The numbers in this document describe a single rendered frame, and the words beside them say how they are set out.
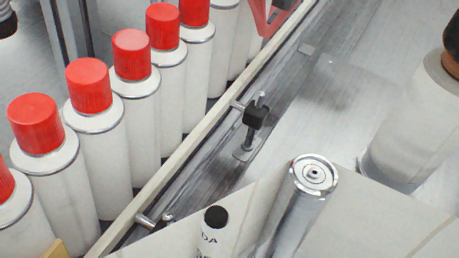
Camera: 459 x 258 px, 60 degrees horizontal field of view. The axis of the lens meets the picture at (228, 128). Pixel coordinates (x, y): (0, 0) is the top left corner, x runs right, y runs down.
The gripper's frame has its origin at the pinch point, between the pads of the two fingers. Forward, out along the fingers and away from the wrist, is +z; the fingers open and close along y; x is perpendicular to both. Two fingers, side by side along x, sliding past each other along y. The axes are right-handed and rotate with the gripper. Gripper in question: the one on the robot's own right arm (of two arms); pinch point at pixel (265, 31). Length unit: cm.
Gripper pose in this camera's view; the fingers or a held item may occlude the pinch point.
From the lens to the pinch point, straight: 50.7
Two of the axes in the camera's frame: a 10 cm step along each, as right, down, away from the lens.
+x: -8.7, -4.4, 2.3
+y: 4.8, -6.3, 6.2
